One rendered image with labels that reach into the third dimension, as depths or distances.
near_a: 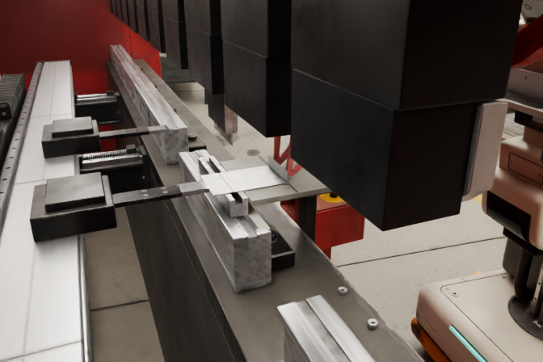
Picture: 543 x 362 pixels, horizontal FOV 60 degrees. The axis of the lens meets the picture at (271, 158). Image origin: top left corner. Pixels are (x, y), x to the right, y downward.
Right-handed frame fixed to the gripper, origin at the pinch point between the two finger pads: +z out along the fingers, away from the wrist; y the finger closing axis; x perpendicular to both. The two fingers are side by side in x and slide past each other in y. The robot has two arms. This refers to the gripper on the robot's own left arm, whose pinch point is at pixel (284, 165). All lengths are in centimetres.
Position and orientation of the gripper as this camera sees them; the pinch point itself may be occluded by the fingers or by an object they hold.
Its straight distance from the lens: 82.3
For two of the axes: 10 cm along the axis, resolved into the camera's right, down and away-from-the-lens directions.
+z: -4.3, 8.9, 1.7
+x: 8.3, 3.1, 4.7
